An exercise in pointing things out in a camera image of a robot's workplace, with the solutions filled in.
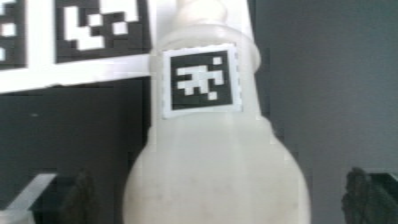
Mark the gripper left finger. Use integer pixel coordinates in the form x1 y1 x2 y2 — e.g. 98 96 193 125
0 172 98 224

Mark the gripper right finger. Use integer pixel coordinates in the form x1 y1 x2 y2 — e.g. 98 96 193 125
342 167 398 224

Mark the white lamp bulb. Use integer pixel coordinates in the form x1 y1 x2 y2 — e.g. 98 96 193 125
123 0 312 224

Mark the white marker sheet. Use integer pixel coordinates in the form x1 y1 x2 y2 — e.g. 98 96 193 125
0 0 178 94

